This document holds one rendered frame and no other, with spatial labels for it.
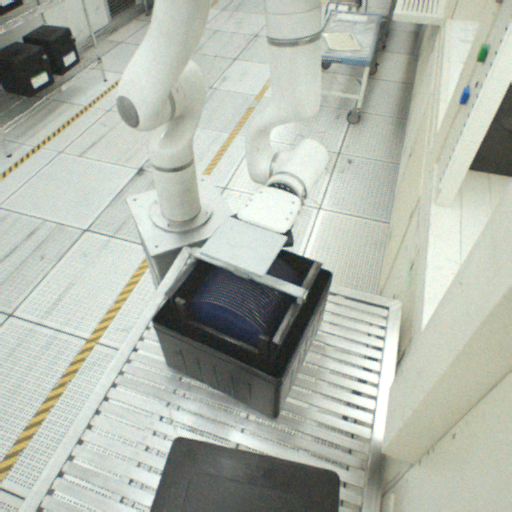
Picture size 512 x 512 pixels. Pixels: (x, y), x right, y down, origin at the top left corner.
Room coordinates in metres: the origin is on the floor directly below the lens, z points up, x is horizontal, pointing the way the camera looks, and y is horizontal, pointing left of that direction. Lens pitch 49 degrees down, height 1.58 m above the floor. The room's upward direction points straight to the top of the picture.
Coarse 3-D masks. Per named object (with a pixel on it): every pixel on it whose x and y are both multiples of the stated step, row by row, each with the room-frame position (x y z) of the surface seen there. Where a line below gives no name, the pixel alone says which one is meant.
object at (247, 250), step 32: (224, 224) 0.53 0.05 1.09; (192, 256) 0.53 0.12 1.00; (224, 256) 0.45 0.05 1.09; (256, 256) 0.45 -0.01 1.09; (288, 256) 0.55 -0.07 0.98; (192, 288) 0.50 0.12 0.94; (288, 288) 0.44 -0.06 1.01; (192, 320) 0.43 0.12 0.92; (288, 320) 0.39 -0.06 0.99; (256, 352) 0.36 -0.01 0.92
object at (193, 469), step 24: (168, 456) 0.20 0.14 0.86; (192, 456) 0.20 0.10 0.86; (216, 456) 0.20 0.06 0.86; (240, 456) 0.20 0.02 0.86; (264, 456) 0.20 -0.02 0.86; (168, 480) 0.17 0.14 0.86; (192, 480) 0.17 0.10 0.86; (216, 480) 0.17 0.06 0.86; (240, 480) 0.17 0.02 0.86; (264, 480) 0.17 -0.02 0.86; (288, 480) 0.17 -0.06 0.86; (312, 480) 0.17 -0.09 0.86; (336, 480) 0.17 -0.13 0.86; (168, 504) 0.14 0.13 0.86; (192, 504) 0.14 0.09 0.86; (216, 504) 0.14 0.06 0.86; (240, 504) 0.14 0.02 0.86; (264, 504) 0.14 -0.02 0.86; (288, 504) 0.14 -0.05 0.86; (312, 504) 0.14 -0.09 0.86; (336, 504) 0.14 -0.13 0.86
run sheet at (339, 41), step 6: (324, 36) 3.14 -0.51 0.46; (330, 36) 3.15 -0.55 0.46; (336, 36) 3.15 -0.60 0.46; (342, 36) 3.15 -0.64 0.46; (348, 36) 3.14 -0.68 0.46; (354, 36) 3.14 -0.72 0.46; (330, 42) 3.04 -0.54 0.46; (336, 42) 3.04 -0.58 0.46; (342, 42) 3.03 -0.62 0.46; (348, 42) 3.04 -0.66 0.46; (354, 42) 3.04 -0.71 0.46; (330, 48) 2.90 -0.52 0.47; (336, 48) 2.93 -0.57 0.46; (342, 48) 2.93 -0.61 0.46; (348, 48) 2.93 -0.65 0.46; (354, 48) 2.93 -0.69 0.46; (360, 48) 2.93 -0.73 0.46
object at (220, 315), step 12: (204, 300) 0.44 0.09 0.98; (192, 312) 0.45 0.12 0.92; (204, 312) 0.44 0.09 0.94; (216, 312) 0.43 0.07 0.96; (228, 312) 0.41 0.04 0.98; (204, 324) 0.44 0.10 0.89; (216, 324) 0.43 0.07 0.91; (228, 324) 0.42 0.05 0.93; (240, 324) 0.40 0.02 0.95; (252, 324) 0.39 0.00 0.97; (240, 336) 0.40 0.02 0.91; (252, 336) 0.39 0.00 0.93; (216, 348) 0.43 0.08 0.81; (240, 360) 0.41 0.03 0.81
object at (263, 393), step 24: (312, 288) 0.56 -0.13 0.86; (168, 312) 0.47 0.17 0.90; (312, 312) 0.55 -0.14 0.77; (168, 336) 0.40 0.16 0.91; (312, 336) 0.45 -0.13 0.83; (168, 360) 0.42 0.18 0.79; (192, 360) 0.38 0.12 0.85; (216, 360) 0.36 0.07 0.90; (288, 360) 0.43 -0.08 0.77; (216, 384) 0.36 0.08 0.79; (240, 384) 0.34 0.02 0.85; (264, 384) 0.31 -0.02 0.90; (288, 384) 0.34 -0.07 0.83; (264, 408) 0.31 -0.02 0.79
